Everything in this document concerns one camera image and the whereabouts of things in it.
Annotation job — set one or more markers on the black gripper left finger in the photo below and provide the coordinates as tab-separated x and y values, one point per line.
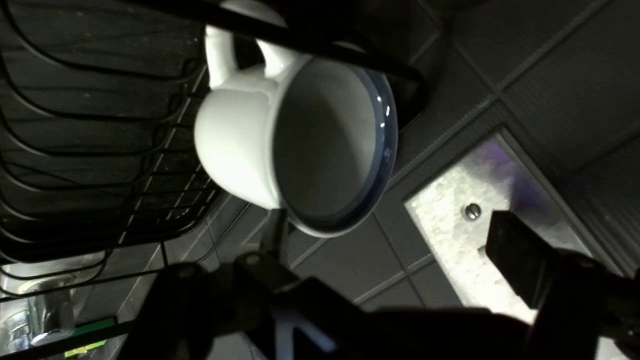
201	301

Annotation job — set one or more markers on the stainless steel sink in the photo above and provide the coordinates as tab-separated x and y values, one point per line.
40	292

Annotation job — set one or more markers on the green sponge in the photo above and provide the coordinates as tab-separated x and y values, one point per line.
93	329

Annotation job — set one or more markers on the metal light switch plate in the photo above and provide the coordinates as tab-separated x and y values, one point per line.
452	193

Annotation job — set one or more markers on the white mug with blue rim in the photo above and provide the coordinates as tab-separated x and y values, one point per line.
247	132

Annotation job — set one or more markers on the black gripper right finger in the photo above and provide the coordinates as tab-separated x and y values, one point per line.
553	281

